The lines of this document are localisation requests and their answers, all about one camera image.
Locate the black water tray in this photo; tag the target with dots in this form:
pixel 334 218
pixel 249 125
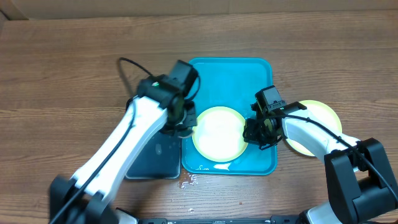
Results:
pixel 150 154

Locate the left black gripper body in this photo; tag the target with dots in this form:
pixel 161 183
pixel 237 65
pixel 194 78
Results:
pixel 187 118

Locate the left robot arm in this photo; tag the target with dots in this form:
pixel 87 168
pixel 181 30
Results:
pixel 161 105

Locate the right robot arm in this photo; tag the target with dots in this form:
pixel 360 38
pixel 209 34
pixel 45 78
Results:
pixel 360 182

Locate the green and brown sponge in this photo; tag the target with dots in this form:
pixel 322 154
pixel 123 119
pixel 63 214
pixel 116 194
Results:
pixel 185 133

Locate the yellow-green plate top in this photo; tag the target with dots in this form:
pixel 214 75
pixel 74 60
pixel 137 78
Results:
pixel 218 135

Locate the yellow-green plate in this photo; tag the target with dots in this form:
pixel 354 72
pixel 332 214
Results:
pixel 218 135
pixel 324 113

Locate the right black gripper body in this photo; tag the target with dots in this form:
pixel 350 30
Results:
pixel 260 134

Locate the teal plastic serving tray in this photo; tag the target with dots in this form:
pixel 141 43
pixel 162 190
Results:
pixel 230 82

